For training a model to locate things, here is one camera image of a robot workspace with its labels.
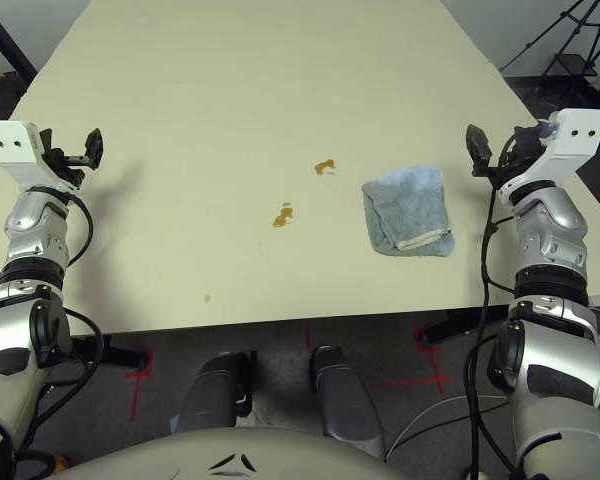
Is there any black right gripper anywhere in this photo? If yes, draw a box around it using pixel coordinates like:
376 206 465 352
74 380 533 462
465 120 552 189

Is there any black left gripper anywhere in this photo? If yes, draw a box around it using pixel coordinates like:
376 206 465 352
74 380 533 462
38 127 105 190

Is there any light blue fluffy rag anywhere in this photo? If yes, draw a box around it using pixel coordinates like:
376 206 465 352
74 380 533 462
360 166 456 259

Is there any black tripod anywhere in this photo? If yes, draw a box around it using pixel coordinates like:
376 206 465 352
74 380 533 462
499 0 600 77

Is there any black table foot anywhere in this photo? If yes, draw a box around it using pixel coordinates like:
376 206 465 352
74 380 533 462
102 334 151 371
422 307 511 346

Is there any red floor tape cross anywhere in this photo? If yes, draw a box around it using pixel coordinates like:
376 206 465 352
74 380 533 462
369 327 455 396

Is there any grey left robot leg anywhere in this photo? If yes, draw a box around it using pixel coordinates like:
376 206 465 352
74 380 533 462
172 351 256 436

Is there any grey robot leg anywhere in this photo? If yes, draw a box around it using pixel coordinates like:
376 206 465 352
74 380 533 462
307 344 386 461
172 351 256 436

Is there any grey right robot leg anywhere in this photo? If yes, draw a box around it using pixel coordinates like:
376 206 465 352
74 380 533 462
307 344 386 461

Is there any beige robot torso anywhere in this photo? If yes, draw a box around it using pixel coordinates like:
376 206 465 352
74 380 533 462
54 425 411 480

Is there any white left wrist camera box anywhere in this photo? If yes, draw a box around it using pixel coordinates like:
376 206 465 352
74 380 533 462
0 120 76 194

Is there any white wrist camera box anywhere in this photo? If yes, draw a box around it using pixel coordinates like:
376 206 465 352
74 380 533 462
497 108 600 206
0 120 76 194

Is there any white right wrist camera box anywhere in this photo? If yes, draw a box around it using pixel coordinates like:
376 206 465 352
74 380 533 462
497 108 600 206

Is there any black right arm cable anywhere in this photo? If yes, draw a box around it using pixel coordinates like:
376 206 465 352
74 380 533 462
467 134 519 480

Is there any white floor cable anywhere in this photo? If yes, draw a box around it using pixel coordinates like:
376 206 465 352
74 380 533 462
384 388 512 462

